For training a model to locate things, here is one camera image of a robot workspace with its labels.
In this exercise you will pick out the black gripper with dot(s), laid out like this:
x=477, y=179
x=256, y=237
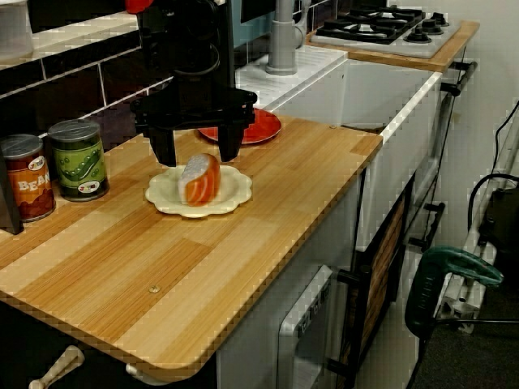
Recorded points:
x=194, y=105

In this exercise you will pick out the toy salmon sushi piece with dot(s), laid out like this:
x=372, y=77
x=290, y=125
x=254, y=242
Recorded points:
x=200, y=182

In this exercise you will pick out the green peas toy can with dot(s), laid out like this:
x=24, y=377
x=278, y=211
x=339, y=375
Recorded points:
x=79, y=162

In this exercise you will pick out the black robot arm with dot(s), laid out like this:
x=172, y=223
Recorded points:
x=182, y=36

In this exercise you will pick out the cream scalloped plate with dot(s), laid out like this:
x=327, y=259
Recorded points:
x=162, y=194

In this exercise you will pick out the red round plate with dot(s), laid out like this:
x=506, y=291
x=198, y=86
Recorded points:
x=263, y=125

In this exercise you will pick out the white toy sink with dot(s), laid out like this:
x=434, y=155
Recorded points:
x=308, y=93

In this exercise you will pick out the teal plastic box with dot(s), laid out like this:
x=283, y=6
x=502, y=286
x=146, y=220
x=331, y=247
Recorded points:
x=251, y=32

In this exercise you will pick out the grey toy faucet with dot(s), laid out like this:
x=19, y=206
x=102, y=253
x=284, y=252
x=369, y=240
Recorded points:
x=280, y=44

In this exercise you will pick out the red cup on shelf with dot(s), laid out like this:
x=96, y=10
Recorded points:
x=135, y=5

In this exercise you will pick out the orange beans toy can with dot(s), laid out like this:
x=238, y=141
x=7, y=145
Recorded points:
x=28, y=186

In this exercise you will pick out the grey dishwasher door panel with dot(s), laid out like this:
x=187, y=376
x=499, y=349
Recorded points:
x=304, y=324

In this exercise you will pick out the wooden slat cabinet door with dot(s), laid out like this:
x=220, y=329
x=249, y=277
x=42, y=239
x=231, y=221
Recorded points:
x=385, y=267

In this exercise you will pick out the toy stove top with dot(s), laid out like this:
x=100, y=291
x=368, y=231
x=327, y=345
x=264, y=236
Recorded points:
x=421, y=48

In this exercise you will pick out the black stove knob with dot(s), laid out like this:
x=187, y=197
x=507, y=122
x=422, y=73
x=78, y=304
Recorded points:
x=439, y=18
x=418, y=36
x=429, y=26

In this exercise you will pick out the green clamp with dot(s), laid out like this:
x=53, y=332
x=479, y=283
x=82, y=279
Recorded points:
x=430, y=283

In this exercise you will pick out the black frame post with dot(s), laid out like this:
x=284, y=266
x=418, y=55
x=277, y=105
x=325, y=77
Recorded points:
x=10, y=202

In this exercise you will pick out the aluminium extrusion frame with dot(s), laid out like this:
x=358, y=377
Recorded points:
x=458, y=308

